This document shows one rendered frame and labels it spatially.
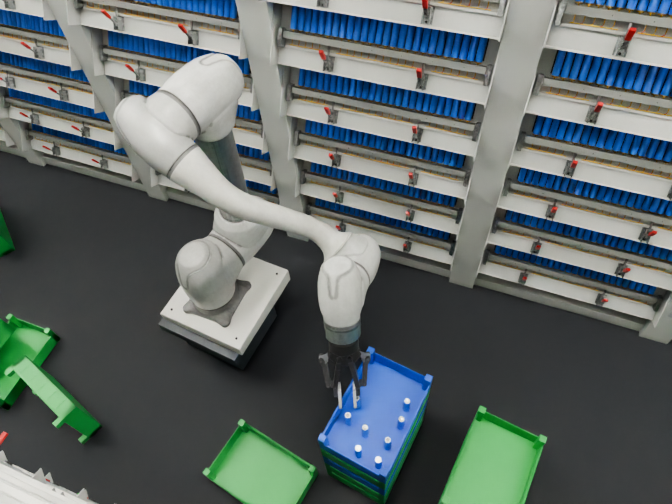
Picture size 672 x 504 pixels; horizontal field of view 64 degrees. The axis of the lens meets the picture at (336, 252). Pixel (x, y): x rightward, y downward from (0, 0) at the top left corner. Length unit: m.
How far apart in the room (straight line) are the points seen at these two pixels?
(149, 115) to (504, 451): 1.34
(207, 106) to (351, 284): 0.52
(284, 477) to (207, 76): 1.25
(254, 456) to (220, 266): 0.65
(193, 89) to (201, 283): 0.64
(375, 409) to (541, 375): 0.71
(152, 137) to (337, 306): 0.55
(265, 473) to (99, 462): 0.57
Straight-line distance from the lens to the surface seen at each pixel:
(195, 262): 1.67
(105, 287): 2.40
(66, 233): 2.66
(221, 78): 1.32
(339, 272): 1.20
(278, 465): 1.91
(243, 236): 1.72
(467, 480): 1.73
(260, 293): 1.88
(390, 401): 1.61
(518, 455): 1.78
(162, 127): 1.26
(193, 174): 1.24
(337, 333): 1.29
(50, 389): 2.03
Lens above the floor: 1.84
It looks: 55 degrees down
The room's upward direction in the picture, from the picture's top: 6 degrees counter-clockwise
